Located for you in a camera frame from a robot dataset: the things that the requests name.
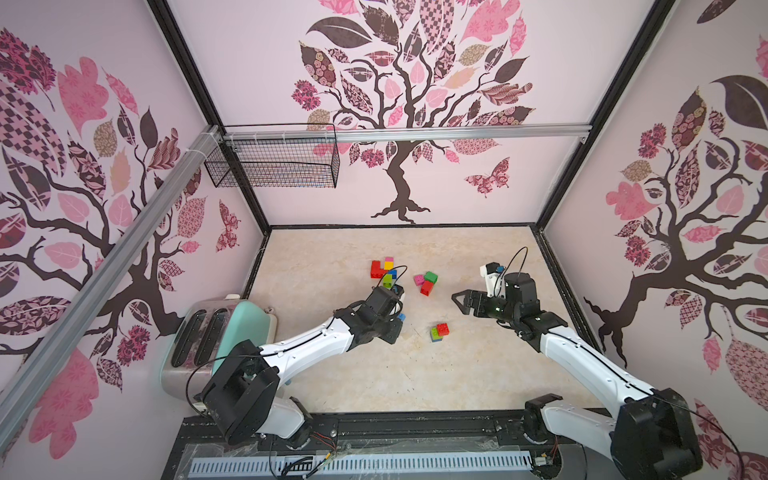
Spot aluminium frame bar back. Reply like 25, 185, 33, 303
224, 123, 592, 143

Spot white slotted cable duct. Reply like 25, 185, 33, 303
187, 451, 533, 479

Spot mint green toaster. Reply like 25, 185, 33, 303
159, 294, 278, 414

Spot long red lego brick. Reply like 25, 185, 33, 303
370, 260, 387, 279

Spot tall red lego brick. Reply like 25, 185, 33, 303
420, 281, 434, 296

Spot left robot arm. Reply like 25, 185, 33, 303
199, 284, 405, 448

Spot black wire basket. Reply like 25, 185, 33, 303
204, 122, 341, 189

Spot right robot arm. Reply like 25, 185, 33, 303
451, 263, 703, 479

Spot aluminium frame bar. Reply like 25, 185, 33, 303
224, 123, 592, 143
1, 125, 221, 449

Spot aluminium frame bar left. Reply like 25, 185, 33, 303
1, 125, 221, 449

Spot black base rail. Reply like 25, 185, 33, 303
161, 409, 682, 480

